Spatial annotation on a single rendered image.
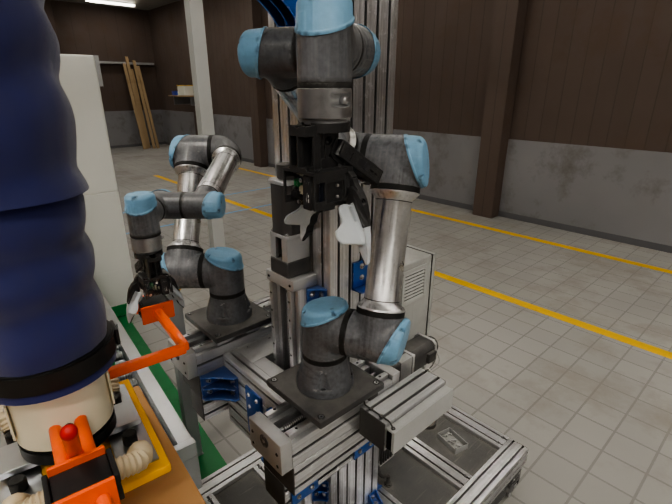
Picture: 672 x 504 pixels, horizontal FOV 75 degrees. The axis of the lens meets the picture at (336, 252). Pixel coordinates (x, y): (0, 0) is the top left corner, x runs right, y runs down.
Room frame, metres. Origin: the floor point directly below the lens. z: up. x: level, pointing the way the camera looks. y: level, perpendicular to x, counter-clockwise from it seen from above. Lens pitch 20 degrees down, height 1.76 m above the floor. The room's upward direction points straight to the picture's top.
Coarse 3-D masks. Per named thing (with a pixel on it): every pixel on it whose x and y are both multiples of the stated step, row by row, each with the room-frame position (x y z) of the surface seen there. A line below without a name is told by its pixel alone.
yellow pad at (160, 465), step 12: (120, 384) 0.91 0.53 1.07; (120, 396) 0.83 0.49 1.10; (132, 396) 0.86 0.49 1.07; (144, 420) 0.78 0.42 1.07; (120, 432) 0.74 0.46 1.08; (132, 432) 0.71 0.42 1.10; (144, 432) 0.74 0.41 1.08; (108, 444) 0.71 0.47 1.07; (120, 444) 0.71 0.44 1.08; (156, 444) 0.71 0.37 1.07; (156, 456) 0.68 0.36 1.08; (156, 468) 0.65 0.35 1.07; (168, 468) 0.66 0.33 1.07; (132, 480) 0.62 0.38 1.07; (144, 480) 0.63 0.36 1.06
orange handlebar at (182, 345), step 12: (156, 312) 1.06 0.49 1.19; (168, 324) 0.99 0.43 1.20; (180, 336) 0.93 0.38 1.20; (168, 348) 0.88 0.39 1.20; (180, 348) 0.89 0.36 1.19; (132, 360) 0.83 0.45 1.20; (144, 360) 0.84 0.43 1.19; (156, 360) 0.85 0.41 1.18; (120, 372) 0.80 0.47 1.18; (84, 420) 0.65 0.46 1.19; (84, 432) 0.62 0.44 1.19; (60, 444) 0.59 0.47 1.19; (84, 444) 0.59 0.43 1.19; (60, 456) 0.56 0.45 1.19
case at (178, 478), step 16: (144, 400) 1.01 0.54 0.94; (160, 432) 0.89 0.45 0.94; (176, 464) 0.79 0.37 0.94; (160, 480) 0.74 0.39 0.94; (176, 480) 0.74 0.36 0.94; (192, 480) 0.74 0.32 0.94; (128, 496) 0.70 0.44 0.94; (144, 496) 0.70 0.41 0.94; (160, 496) 0.70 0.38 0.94; (176, 496) 0.70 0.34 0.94; (192, 496) 0.70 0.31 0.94
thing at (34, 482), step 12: (0, 432) 0.74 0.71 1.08; (0, 444) 0.71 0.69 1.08; (36, 468) 0.65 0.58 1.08; (12, 480) 0.60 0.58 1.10; (24, 480) 0.60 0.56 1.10; (36, 480) 0.62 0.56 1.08; (0, 492) 0.59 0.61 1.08; (12, 492) 0.58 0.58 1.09; (24, 492) 0.59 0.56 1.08; (36, 492) 0.59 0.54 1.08
